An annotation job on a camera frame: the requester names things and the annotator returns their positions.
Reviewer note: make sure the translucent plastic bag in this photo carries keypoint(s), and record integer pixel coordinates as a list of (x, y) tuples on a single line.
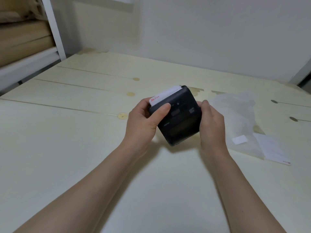
[(233, 111)]

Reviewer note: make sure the white metal shelf rack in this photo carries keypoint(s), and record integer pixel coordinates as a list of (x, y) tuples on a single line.
[(26, 67)]

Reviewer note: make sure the person's right hand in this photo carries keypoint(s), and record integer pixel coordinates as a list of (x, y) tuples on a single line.
[(212, 131)]

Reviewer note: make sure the crumpled brown cardboard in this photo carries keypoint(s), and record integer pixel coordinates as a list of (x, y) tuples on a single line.
[(17, 9)]

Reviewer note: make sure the person's left hand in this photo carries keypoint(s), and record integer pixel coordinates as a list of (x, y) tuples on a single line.
[(139, 128)]

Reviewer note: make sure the white paper sheet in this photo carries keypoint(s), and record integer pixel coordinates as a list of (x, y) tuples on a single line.
[(274, 150)]

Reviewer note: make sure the white paper roll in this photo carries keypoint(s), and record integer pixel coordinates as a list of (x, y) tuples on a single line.
[(167, 93)]

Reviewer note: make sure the flat brown cardboard box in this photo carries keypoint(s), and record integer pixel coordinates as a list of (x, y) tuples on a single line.
[(21, 53), (19, 32)]

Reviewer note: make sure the white metal post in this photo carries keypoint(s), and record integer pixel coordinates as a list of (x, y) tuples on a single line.
[(301, 72)]

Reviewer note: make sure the person's left forearm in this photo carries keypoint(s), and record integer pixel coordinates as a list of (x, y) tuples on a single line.
[(85, 194)]

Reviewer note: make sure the person's right forearm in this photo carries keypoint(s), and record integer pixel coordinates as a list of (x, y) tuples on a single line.
[(243, 198)]

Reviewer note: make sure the black portable printer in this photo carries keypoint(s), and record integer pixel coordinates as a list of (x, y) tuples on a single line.
[(179, 123)]

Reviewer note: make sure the small white sticker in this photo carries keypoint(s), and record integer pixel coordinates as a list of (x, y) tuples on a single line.
[(239, 139)]

